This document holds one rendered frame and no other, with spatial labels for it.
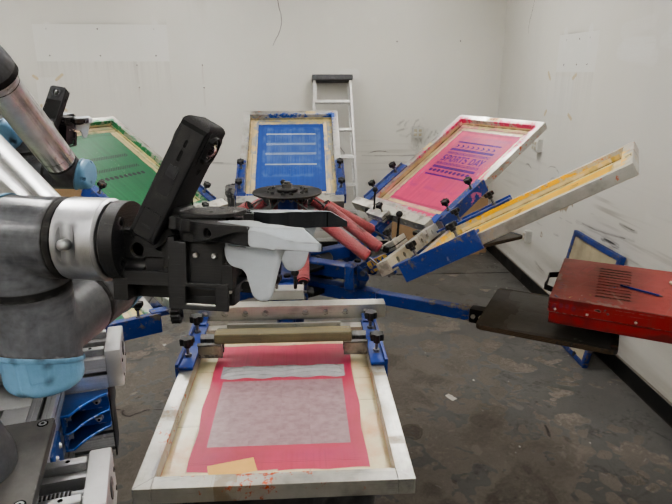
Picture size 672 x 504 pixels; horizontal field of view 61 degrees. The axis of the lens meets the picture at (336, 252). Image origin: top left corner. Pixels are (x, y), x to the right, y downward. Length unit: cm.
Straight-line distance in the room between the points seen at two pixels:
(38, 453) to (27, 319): 44
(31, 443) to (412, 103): 517
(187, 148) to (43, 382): 27
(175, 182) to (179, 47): 535
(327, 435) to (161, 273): 100
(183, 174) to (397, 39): 535
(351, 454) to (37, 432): 69
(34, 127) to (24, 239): 88
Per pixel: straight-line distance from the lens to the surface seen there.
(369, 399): 160
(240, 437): 148
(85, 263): 54
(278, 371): 172
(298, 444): 144
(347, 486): 129
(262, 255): 44
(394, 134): 582
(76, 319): 62
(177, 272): 50
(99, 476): 100
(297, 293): 200
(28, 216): 56
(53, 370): 62
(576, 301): 198
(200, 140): 49
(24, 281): 58
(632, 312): 198
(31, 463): 99
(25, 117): 141
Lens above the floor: 180
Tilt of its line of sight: 18 degrees down
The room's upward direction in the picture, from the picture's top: straight up
